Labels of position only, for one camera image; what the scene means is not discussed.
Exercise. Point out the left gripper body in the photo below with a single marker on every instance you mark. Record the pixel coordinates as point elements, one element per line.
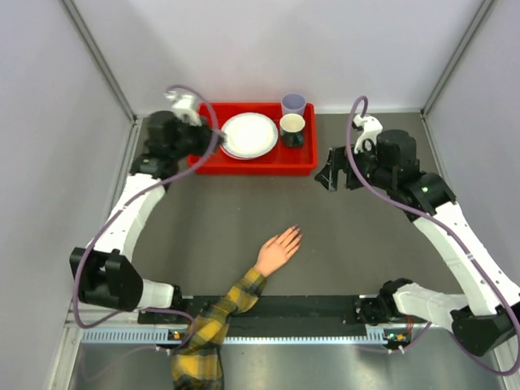
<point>194,140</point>

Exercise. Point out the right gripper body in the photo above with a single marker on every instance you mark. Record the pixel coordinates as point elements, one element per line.
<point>340,162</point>

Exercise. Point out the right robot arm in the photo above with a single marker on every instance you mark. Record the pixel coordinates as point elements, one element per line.
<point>483,315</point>

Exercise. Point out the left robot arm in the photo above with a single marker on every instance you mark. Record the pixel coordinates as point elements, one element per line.
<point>103,272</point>

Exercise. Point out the yellow plaid sleeve forearm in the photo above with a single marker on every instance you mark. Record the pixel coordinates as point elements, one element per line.
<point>198,364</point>

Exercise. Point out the mannequin hand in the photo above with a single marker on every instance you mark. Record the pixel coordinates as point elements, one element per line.
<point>278,250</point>

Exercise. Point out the white paper plates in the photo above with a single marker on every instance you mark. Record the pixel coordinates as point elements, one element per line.
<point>249,135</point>

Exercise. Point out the dark green mug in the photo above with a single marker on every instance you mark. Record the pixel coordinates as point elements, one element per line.
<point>291,127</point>

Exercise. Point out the lavender plastic cup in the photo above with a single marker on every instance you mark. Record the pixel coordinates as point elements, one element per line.
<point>293,103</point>

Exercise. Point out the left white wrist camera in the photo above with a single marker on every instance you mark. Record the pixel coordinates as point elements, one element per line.
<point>184,106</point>

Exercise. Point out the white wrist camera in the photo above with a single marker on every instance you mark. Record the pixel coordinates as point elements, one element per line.
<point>369,127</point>
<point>184,106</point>

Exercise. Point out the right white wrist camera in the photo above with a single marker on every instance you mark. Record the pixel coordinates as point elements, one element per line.
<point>369,127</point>

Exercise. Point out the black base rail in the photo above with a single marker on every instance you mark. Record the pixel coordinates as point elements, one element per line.
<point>347,308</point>

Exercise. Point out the slotted cable duct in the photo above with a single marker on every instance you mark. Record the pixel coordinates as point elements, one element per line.
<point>163,336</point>

